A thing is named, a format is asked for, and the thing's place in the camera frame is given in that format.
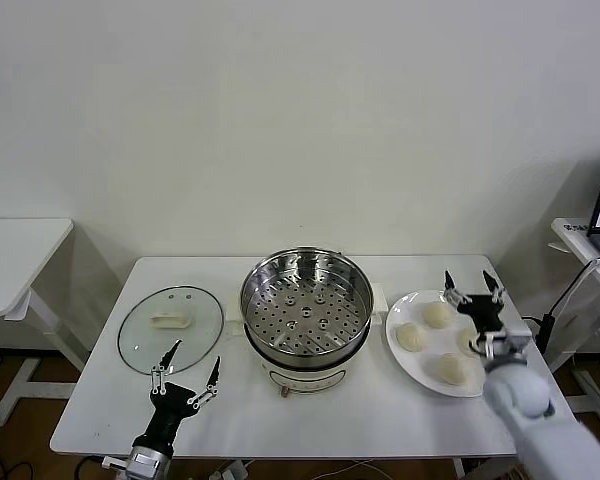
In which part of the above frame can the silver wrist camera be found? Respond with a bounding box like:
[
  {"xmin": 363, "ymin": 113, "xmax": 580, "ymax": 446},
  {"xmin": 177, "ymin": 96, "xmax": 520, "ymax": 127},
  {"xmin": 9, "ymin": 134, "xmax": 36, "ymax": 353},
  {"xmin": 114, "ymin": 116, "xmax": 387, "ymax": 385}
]
[
  {"xmin": 99, "ymin": 453, "xmax": 134, "ymax": 474},
  {"xmin": 472, "ymin": 332, "xmax": 534, "ymax": 361}
]

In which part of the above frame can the white desk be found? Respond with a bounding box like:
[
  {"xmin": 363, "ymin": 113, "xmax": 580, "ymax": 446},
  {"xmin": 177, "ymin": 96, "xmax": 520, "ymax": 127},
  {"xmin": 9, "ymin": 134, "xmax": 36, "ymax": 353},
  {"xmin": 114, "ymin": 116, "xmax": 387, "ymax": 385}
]
[{"xmin": 551, "ymin": 217, "xmax": 600, "ymax": 416}]

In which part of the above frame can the white steamed baozi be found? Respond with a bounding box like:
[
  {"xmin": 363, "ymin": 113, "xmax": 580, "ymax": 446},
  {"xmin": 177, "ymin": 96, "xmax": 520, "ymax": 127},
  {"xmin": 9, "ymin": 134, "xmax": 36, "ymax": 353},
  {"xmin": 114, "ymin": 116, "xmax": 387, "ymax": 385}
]
[
  {"xmin": 435, "ymin": 352, "xmax": 474, "ymax": 386},
  {"xmin": 422, "ymin": 301, "xmax": 454, "ymax": 330},
  {"xmin": 395, "ymin": 322, "xmax": 426, "ymax": 353},
  {"xmin": 457, "ymin": 325, "xmax": 481, "ymax": 357}
]

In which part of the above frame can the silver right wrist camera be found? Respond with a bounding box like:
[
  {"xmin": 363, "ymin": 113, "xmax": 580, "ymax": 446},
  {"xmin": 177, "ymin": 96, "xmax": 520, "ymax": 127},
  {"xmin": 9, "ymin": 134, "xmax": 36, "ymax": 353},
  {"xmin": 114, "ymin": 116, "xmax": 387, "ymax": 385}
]
[{"xmin": 472, "ymin": 332, "xmax": 534, "ymax": 361}]

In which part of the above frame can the white round plate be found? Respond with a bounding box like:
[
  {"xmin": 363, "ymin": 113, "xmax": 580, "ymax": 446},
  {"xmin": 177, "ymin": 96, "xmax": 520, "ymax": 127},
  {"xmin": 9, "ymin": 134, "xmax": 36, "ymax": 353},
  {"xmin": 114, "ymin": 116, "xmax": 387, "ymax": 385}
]
[{"xmin": 385, "ymin": 289, "xmax": 511, "ymax": 399}]

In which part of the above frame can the round glass pot lid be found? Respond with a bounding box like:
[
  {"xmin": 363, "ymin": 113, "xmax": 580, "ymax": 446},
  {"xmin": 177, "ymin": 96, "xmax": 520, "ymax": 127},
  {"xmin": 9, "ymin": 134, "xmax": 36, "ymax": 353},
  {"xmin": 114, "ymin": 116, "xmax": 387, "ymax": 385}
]
[{"xmin": 117, "ymin": 285, "xmax": 225, "ymax": 376}]

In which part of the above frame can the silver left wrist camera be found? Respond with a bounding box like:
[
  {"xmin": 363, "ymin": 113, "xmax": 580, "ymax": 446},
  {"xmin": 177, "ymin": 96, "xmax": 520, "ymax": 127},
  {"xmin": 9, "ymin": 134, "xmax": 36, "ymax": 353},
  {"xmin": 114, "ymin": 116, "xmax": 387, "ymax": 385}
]
[{"xmin": 99, "ymin": 453, "xmax": 134, "ymax": 474}]

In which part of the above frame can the white floor power strip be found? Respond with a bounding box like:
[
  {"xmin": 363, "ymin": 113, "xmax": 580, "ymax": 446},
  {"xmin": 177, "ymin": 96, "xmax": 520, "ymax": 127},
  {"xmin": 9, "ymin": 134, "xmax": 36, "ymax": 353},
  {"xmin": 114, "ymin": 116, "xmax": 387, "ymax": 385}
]
[{"xmin": 214, "ymin": 458, "xmax": 249, "ymax": 480}]

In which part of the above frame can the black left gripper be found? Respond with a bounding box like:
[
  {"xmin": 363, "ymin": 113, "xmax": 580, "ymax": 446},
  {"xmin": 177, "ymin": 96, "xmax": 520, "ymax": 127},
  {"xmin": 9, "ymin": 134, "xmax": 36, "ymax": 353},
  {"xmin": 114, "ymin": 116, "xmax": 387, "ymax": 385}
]
[{"xmin": 132, "ymin": 339, "xmax": 222, "ymax": 454}]

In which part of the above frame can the stainless steel steamer basket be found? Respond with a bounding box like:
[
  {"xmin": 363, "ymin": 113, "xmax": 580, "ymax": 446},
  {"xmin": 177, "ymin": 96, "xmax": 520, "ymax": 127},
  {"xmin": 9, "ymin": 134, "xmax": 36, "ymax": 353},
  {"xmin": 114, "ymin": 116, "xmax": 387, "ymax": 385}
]
[{"xmin": 239, "ymin": 247, "xmax": 374, "ymax": 369}]

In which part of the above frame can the black power adapter cable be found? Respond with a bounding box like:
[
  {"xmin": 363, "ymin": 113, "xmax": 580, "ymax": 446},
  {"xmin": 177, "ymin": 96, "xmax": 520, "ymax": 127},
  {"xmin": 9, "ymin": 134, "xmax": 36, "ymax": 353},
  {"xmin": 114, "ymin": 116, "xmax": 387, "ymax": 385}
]
[{"xmin": 522, "ymin": 259, "xmax": 600, "ymax": 359}]

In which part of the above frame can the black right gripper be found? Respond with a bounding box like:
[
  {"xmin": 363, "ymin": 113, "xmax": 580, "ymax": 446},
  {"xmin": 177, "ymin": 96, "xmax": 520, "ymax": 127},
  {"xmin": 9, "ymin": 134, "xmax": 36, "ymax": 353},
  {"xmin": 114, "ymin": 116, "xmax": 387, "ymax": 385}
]
[{"xmin": 443, "ymin": 269, "xmax": 507, "ymax": 346}]

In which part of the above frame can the white side table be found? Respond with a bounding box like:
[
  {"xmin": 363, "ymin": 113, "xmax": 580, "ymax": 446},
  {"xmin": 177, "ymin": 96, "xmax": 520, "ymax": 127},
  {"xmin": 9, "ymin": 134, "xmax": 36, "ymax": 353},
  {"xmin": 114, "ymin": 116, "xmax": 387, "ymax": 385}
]
[{"xmin": 0, "ymin": 217, "xmax": 89, "ymax": 427}]

